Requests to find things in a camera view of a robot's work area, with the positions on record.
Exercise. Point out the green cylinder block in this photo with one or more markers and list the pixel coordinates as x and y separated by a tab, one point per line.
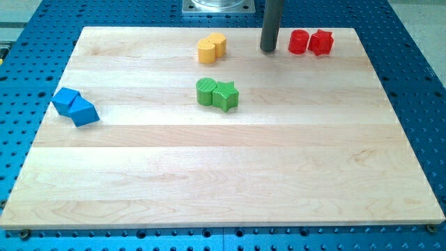
205	87

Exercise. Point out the red cylinder block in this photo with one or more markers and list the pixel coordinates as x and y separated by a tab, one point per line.
298	41

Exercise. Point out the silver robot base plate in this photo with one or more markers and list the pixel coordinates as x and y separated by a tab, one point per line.
218	6

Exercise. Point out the blue cube block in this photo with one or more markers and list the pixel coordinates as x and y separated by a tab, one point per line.
82	112
63	100

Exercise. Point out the green star block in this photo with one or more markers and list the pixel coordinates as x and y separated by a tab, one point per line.
225	96

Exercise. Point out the blue cube block right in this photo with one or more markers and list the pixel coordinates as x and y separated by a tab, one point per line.
82	112

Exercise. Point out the yellow cylinder block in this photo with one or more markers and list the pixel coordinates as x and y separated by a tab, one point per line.
206	51

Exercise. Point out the brass screw corner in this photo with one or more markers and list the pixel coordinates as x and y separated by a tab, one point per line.
24	234
431	228

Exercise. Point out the brass screw right corner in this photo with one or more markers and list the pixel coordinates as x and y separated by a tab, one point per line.
431	228

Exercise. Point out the brass screw left corner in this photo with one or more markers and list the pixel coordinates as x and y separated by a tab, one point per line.
24	234

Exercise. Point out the yellow hexagon block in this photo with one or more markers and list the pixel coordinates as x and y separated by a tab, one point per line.
219	41

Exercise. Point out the blue cube block left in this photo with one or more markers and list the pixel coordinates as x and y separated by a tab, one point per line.
63	100

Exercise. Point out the red star block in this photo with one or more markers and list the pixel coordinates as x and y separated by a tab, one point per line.
321	42

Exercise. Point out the light wooden board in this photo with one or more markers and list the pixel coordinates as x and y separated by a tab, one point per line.
314	140

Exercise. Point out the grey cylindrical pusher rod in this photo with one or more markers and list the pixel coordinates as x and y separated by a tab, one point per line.
271	24

